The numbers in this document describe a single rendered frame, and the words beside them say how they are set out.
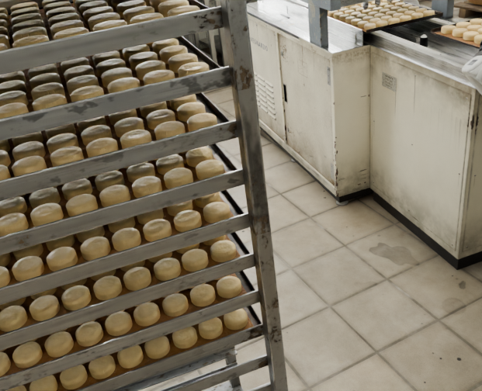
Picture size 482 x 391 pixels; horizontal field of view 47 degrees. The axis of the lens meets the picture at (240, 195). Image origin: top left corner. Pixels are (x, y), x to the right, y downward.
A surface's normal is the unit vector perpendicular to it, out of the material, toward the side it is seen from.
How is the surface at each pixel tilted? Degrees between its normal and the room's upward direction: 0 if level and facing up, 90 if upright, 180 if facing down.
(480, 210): 90
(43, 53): 90
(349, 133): 90
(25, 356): 0
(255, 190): 90
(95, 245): 0
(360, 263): 0
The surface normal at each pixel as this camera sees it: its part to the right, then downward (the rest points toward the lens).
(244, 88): 0.35, 0.44
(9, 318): -0.11, -0.85
